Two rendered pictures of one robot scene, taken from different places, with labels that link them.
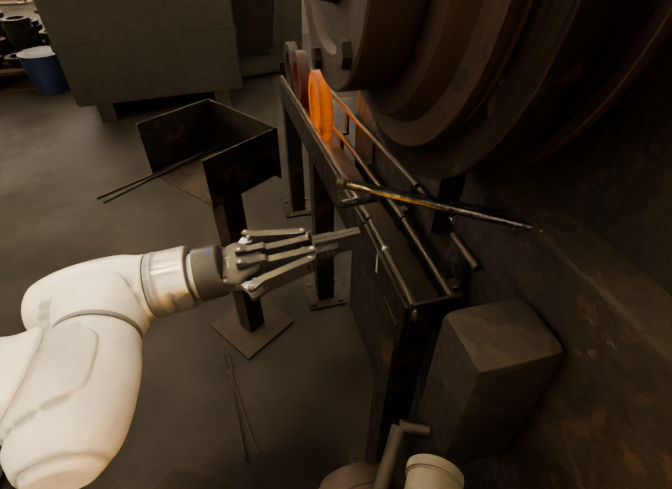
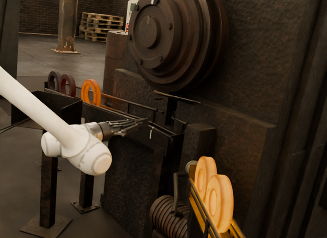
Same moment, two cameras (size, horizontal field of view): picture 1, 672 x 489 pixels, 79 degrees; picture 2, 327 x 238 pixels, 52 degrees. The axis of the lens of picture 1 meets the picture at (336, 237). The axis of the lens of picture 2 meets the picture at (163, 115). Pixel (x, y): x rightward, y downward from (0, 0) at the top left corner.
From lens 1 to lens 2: 0.94 m
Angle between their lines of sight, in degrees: 34
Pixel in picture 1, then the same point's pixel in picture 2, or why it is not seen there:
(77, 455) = (109, 155)
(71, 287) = not seen: hidden behind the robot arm
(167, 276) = (95, 128)
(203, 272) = (105, 127)
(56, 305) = not seen: hidden behind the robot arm
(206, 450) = not seen: outside the picture
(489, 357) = (201, 128)
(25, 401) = (91, 141)
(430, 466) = (192, 162)
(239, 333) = (41, 230)
